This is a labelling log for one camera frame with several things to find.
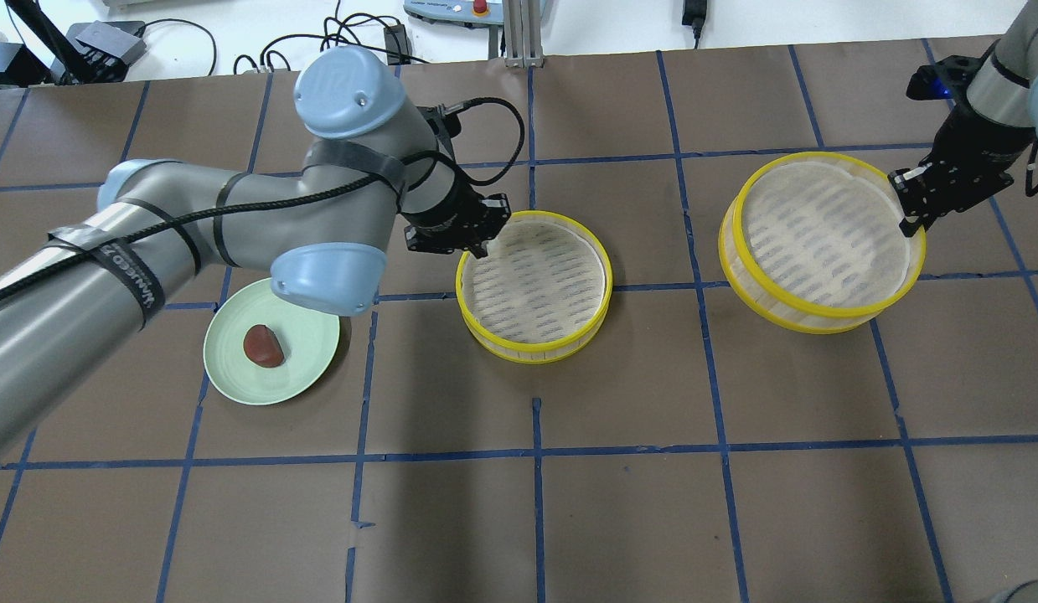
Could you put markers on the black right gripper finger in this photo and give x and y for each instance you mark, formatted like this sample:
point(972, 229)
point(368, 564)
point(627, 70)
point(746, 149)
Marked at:
point(915, 221)

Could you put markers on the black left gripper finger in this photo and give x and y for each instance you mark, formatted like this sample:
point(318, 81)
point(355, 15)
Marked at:
point(479, 248)

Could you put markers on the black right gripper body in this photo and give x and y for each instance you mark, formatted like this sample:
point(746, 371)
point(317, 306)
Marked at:
point(964, 144)

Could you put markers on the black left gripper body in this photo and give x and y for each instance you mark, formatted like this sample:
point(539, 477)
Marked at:
point(453, 208)

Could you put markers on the yellow rimmed steamer basket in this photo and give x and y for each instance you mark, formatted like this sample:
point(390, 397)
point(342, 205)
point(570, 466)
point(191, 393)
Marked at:
point(542, 300)
point(812, 242)

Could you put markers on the white bun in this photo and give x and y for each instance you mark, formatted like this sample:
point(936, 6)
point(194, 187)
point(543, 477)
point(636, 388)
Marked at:
point(497, 244)

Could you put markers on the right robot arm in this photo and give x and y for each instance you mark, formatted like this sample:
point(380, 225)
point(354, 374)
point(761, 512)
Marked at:
point(1005, 89)

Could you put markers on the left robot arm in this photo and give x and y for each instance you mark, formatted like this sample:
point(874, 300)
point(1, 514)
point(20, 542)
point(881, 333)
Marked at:
point(323, 235)

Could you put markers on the black power adapter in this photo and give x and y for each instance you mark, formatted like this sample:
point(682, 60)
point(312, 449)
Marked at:
point(397, 43)

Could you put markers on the green plate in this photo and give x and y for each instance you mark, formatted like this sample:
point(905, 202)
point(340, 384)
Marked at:
point(308, 338)

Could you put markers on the teach pendant tablet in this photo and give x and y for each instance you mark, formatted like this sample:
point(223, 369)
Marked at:
point(467, 14)

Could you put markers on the brown bun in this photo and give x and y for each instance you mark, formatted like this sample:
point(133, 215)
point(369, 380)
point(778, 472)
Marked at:
point(262, 347)

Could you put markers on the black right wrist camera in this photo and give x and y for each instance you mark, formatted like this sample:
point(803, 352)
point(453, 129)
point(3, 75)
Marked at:
point(948, 79)

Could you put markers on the aluminium frame post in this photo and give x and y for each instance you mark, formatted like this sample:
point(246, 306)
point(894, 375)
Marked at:
point(523, 25)

